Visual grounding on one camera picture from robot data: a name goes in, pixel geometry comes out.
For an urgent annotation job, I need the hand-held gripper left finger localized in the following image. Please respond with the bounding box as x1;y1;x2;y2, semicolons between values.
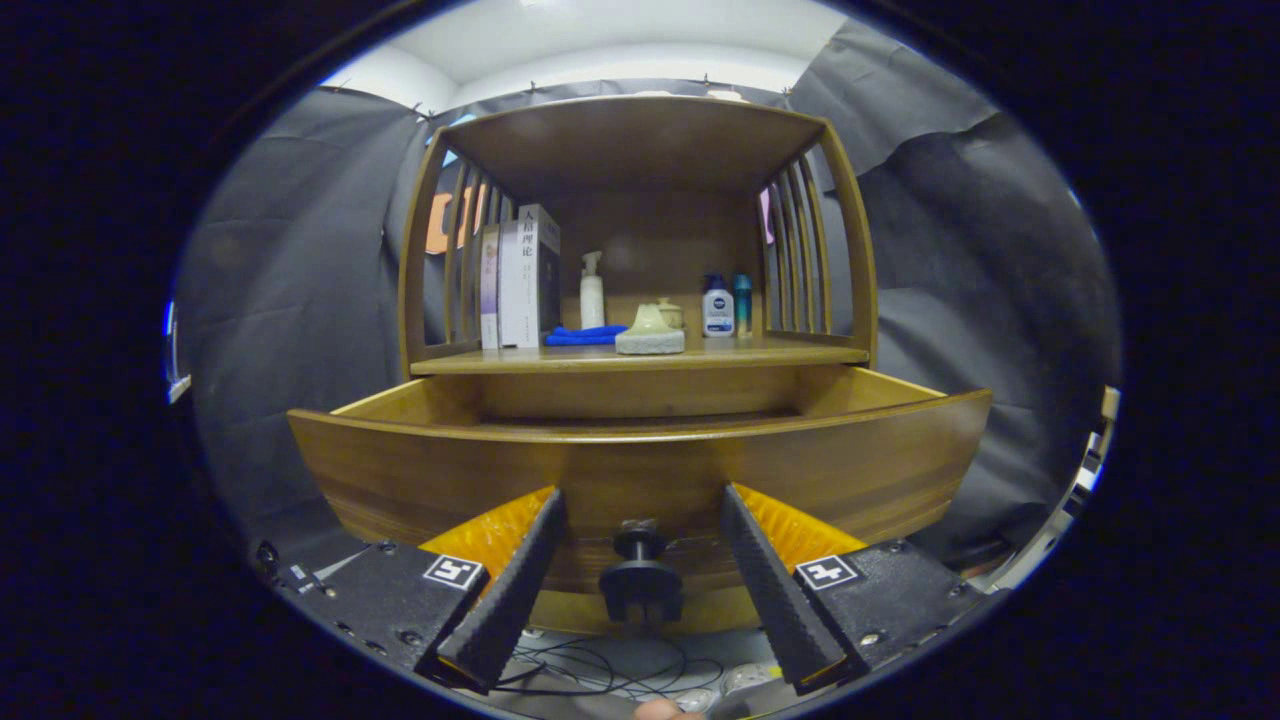
275;486;568;696

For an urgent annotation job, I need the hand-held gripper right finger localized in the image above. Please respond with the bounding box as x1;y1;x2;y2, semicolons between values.
720;483;986;696

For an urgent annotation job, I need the black round drawer knob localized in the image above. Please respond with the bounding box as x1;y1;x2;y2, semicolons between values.
598;518;685;626

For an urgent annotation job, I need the wooden drawer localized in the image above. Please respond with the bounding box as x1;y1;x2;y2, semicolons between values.
287;365;994;636

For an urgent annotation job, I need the pale green handled scrub brush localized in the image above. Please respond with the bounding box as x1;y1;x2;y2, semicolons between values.
614;303;687;356

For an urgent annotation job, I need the wooden countertop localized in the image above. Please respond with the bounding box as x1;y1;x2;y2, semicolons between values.
410;335;871;377

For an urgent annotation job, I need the black device on floor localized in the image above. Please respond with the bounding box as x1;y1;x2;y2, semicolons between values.
255;540;346;596

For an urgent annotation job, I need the blue folded cloth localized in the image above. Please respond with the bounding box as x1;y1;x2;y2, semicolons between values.
545;324;629;347

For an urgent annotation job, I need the white blue lotion bottle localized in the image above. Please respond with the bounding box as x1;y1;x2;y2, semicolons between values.
702;274;736;338

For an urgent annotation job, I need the white pump bottle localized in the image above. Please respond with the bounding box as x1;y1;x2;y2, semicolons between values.
580;251;606;331

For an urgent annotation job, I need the large white book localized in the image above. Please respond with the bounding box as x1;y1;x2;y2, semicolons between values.
498;204;562;349

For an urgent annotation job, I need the thin purple book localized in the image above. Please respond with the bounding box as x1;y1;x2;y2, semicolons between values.
480;224;501;350

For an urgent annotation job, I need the white framed object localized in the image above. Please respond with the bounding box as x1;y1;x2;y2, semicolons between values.
985;385;1123;596

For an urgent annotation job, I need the black backdrop cloth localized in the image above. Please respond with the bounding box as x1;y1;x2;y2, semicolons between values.
175;20;1121;571

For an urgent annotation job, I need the black cables bundle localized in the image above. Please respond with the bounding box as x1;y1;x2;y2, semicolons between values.
495;635;726;701

